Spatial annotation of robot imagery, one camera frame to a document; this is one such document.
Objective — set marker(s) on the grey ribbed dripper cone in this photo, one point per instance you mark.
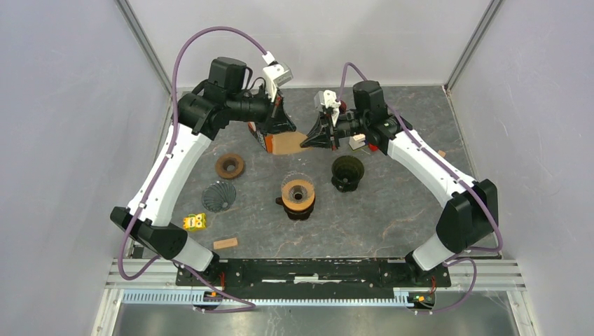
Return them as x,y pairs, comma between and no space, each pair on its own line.
219,196

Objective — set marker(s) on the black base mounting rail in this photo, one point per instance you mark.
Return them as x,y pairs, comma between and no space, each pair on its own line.
320,278

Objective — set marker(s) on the brown paper coffee filter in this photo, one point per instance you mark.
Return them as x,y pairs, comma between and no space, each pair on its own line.
288,143

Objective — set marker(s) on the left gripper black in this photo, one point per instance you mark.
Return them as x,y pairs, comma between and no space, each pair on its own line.
278,121

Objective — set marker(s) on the colourful toy block stack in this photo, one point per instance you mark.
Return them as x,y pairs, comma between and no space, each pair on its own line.
359,141

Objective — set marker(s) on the green glass dripper cup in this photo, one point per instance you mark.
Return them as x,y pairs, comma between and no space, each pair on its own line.
347,172

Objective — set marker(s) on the clear glass dripper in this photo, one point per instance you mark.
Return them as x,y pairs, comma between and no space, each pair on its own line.
297,191

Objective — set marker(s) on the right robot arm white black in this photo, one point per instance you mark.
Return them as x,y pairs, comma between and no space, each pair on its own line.
470,207

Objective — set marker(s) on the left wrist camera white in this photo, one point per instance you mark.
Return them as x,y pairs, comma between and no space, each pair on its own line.
276,75

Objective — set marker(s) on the orange coffee filter box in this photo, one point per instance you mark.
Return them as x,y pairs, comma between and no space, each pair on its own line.
262,137

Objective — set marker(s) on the flat wooden block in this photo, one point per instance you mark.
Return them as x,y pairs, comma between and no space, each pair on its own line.
226,243

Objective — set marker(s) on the brown glass dripper cup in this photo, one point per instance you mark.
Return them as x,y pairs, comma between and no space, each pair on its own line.
295,215

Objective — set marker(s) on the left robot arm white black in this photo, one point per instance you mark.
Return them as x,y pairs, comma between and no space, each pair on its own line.
213,103

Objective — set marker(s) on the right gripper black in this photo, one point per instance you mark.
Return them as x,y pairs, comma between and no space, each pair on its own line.
324,134

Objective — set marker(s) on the yellow green toy figure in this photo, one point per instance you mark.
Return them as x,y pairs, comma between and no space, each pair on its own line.
194,222

